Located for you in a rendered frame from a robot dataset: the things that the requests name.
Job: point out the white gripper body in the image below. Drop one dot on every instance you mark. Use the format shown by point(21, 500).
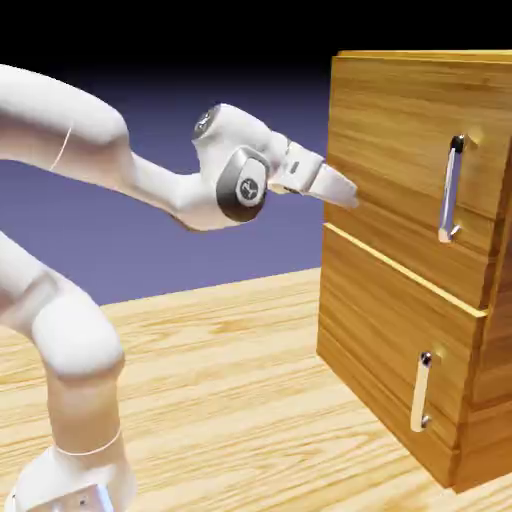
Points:
point(334, 187)

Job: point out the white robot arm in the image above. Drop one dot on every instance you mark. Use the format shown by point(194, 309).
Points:
point(80, 132)

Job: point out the large wooden cabinet door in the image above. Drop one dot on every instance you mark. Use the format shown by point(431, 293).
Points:
point(392, 160)

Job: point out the small wooden cabinet door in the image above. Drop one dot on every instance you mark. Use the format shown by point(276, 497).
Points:
point(380, 344)

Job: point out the light wood cabinet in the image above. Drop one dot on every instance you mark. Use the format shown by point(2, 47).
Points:
point(492, 360)

